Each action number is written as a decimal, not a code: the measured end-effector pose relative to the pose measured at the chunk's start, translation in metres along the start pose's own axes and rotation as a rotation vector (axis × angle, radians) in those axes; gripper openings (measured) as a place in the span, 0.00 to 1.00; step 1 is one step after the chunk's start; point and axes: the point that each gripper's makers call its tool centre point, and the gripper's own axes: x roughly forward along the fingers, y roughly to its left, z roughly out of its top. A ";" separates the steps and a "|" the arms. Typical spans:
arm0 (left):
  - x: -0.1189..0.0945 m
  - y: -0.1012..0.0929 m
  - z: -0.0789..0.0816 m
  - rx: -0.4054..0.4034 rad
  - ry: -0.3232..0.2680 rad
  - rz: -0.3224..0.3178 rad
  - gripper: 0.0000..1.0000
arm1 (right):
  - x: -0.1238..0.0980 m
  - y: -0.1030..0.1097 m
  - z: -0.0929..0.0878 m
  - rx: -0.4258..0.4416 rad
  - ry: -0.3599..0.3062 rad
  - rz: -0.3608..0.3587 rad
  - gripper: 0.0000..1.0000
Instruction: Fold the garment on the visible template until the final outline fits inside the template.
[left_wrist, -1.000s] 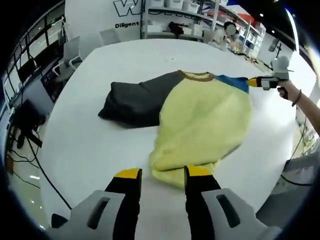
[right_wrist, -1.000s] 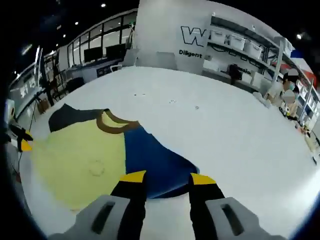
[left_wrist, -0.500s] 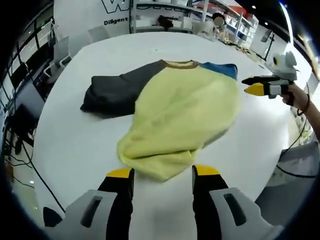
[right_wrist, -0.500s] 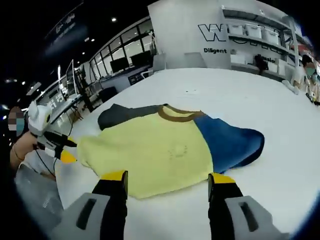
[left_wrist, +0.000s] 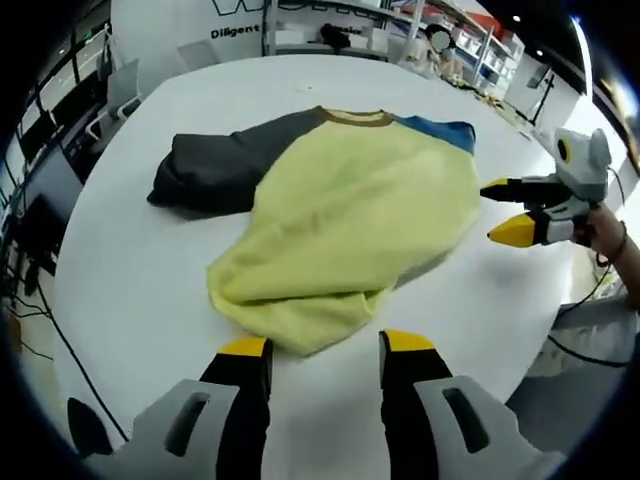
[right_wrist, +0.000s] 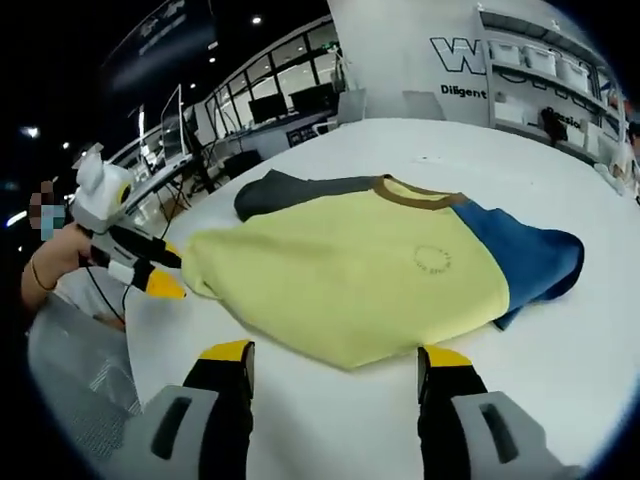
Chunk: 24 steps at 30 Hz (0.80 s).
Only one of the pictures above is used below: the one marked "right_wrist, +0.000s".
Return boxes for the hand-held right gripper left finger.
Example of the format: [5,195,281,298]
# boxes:
[119,339,257,480]

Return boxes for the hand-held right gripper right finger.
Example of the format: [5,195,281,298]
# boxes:
[416,343,584,480]

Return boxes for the yellow garment with coloured sleeves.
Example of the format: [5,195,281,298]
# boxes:
[180,168,586,372]

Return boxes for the person's left hand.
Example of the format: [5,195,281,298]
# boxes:
[43,222,95,287]

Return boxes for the white desk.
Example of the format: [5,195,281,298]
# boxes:
[119,152,197,201]

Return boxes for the dark hanging banner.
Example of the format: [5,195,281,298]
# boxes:
[102,0,221,92]

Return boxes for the black monitor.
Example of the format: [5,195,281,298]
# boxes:
[248,94,290,124]
[291,82,335,119]

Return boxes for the grey office chair with armrests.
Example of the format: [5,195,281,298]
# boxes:
[314,87,370,139]

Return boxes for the black bag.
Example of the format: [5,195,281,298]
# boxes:
[542,107,571,146]

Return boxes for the grey metal storage shelf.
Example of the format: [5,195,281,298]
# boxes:
[477,4,629,166]

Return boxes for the white storage bin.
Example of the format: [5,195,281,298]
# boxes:
[524,49,557,77]
[492,42,524,67]
[557,59,592,92]

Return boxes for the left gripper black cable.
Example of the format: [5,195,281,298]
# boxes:
[84,264,126,322]

